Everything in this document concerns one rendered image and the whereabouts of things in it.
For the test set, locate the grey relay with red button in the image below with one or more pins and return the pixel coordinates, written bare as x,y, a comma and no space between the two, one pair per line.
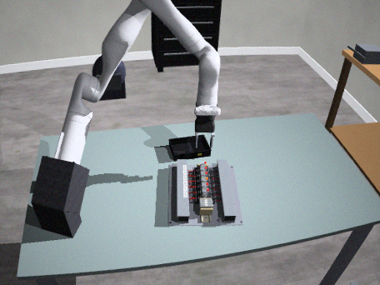
204,174
202,163
203,168
205,192
204,185

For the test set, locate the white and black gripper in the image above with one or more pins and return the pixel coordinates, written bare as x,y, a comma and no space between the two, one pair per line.
205,113

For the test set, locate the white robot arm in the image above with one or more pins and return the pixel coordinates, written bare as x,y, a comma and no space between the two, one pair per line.
114,48

